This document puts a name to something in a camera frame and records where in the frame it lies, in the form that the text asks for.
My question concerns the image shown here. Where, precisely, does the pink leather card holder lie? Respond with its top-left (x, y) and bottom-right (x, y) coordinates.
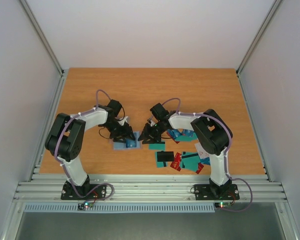
top-left (113, 131), bottom-right (141, 150)

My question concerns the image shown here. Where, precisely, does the teal card right upper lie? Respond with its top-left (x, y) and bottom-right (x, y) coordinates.
top-left (175, 134), bottom-right (198, 142)

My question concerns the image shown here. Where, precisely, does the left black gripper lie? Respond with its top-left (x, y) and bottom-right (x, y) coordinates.
top-left (103, 119), bottom-right (136, 143)

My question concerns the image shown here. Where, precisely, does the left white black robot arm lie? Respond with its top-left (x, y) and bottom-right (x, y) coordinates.
top-left (45, 99), bottom-right (136, 199)

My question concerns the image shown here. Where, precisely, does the teal card centre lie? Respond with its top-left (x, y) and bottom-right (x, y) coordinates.
top-left (180, 151), bottom-right (201, 172)

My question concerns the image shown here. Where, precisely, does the teal card left middle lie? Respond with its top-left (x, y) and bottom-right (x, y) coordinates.
top-left (148, 142), bottom-right (166, 151)

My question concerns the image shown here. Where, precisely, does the blue card far right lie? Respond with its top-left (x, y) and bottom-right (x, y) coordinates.
top-left (201, 157), bottom-right (211, 166)

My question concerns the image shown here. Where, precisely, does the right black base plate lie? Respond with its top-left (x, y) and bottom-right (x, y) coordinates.
top-left (193, 184), bottom-right (240, 201)

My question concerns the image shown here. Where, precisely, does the blue card upper left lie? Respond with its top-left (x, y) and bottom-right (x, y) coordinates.
top-left (166, 129), bottom-right (182, 140)

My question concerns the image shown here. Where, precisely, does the blue visa card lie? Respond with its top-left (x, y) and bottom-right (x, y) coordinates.
top-left (126, 139), bottom-right (137, 149)

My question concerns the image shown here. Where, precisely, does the red card bottom right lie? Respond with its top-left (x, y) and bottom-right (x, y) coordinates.
top-left (195, 162), bottom-right (204, 174)

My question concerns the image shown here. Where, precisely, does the small circuit board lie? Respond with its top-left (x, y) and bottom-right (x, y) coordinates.
top-left (77, 202), bottom-right (94, 211)
top-left (214, 202), bottom-right (233, 209)

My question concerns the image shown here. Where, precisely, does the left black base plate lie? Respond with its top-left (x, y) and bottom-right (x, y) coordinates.
top-left (60, 181), bottom-right (107, 201)

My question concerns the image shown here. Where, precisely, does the red VIP card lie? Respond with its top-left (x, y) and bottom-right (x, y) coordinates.
top-left (170, 152), bottom-right (182, 172)

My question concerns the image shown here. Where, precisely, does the black card on teal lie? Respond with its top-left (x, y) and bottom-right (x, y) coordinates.
top-left (156, 151), bottom-right (175, 162)

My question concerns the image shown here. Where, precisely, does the grey slotted cable duct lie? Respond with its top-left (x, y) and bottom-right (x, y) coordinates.
top-left (24, 202), bottom-right (215, 214)

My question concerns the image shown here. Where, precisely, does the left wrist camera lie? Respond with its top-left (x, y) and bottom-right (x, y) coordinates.
top-left (118, 116), bottom-right (130, 126)

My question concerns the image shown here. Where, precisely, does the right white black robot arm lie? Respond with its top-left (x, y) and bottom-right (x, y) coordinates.
top-left (138, 103), bottom-right (233, 198)

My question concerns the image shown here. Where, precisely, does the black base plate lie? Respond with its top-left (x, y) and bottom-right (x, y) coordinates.
top-left (193, 184), bottom-right (240, 201)
top-left (60, 181), bottom-right (107, 201)

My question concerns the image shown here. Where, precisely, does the left small circuit board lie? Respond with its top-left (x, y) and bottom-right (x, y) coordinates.
top-left (77, 202), bottom-right (94, 211)

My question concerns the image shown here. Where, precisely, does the right small circuit board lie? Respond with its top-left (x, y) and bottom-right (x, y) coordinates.
top-left (214, 202), bottom-right (233, 209)

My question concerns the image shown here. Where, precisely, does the white card with pink print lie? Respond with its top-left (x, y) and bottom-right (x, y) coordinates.
top-left (194, 142), bottom-right (210, 160)

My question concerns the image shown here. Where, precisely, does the teal card under black card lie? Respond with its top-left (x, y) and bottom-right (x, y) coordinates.
top-left (155, 151), bottom-right (167, 168)

